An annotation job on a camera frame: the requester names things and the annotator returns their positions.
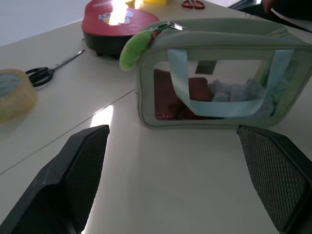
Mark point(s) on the green plush zipper charm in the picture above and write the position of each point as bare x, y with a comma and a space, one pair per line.
134, 51

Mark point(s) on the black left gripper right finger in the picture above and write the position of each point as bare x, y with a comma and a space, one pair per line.
275, 175

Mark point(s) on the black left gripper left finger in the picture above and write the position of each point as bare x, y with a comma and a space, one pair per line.
61, 185

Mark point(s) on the red heart-shaped box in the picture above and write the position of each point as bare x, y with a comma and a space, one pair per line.
114, 26

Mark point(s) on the clear adhesive tape roll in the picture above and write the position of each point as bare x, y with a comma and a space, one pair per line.
14, 93

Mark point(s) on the yellow object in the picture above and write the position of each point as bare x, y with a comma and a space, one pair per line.
151, 1

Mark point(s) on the dark object with white edge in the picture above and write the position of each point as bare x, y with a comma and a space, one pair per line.
278, 9

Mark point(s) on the pale green transparent pouch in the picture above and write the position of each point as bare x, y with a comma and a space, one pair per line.
219, 44

